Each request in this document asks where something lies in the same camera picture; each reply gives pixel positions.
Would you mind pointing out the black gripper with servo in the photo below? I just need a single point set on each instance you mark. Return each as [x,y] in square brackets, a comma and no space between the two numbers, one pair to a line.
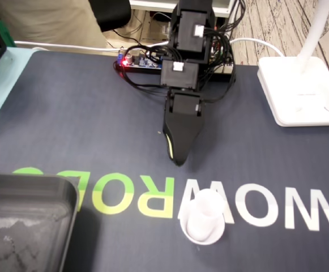
[187,103]

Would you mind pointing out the white plastic cup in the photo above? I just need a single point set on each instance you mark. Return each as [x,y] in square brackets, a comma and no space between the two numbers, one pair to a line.
[206,209]

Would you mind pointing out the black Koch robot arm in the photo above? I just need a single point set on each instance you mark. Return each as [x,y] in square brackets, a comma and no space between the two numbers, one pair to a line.
[189,28]

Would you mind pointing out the blue circuit board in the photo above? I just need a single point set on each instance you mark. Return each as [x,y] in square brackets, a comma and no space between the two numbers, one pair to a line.
[141,62]

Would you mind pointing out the white round saucer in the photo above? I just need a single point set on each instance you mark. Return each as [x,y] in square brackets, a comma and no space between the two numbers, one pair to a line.
[202,242]

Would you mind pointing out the dark grey WOWROBO mat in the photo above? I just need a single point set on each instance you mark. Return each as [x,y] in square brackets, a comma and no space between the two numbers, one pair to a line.
[68,113]

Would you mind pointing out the white desk lamp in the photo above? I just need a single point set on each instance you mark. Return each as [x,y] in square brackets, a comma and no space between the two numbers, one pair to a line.
[297,90]

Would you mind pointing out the black chair seat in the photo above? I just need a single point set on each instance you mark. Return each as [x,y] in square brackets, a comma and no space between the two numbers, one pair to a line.
[113,14]

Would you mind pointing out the black plastic tray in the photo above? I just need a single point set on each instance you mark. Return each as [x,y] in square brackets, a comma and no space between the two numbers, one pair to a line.
[25,221]

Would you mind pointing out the person in teal shirt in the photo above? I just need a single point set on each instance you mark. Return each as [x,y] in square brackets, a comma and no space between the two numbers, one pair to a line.
[53,20]

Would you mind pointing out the green box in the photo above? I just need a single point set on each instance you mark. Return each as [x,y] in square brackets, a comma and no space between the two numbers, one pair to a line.
[7,31]

